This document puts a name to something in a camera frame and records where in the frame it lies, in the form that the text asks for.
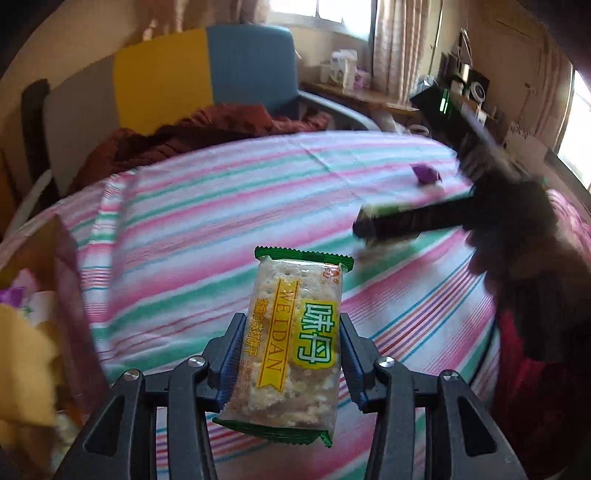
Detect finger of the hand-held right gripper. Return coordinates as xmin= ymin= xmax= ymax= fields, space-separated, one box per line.
xmin=353 ymin=198 xmax=476 ymax=250

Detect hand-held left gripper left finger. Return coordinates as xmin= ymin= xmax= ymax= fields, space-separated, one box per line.
xmin=55 ymin=313 xmax=247 ymax=480

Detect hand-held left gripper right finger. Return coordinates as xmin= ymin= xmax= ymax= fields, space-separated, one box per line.
xmin=339 ymin=313 xmax=529 ymax=480

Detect green cracker packet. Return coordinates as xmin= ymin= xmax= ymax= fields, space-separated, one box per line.
xmin=360 ymin=203 xmax=416 ymax=220
xmin=212 ymin=246 xmax=355 ymax=448

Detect gold metal tin box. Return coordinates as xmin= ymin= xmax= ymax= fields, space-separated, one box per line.
xmin=0 ymin=215 xmax=109 ymax=416

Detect thick yellow sponge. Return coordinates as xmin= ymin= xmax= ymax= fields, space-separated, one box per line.
xmin=0 ymin=302 xmax=58 ymax=467

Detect person's right forearm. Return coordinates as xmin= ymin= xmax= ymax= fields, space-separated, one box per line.
xmin=496 ymin=194 xmax=591 ymax=365

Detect person's right hand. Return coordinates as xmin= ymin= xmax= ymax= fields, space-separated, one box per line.
xmin=464 ymin=222 xmax=560 ymax=297

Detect purple wrapped candy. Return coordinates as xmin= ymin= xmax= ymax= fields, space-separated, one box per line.
xmin=411 ymin=164 xmax=443 ymax=186

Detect bright window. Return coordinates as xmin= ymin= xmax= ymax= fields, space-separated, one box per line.
xmin=270 ymin=0 xmax=377 ymax=33
xmin=556 ymin=69 xmax=591 ymax=190

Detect black speaker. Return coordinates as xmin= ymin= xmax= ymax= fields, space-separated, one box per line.
xmin=464 ymin=71 xmax=491 ymax=104

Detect wooden side desk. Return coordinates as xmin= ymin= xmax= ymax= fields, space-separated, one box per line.
xmin=300 ymin=80 xmax=421 ymax=114

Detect striped tablecloth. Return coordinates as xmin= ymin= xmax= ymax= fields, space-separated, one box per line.
xmin=0 ymin=129 xmax=573 ymax=480

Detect patterned curtain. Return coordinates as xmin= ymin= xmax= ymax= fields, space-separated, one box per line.
xmin=373 ymin=0 xmax=444 ymax=100
xmin=141 ymin=0 xmax=273 ymax=40

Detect dark red cloth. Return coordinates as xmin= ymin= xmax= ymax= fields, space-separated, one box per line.
xmin=69 ymin=104 xmax=331 ymax=195

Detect grey yellow blue chair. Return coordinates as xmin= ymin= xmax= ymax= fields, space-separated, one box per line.
xmin=9 ymin=24 xmax=389 ymax=222

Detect black rolled mat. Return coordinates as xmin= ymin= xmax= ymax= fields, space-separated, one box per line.
xmin=21 ymin=78 xmax=58 ymax=199

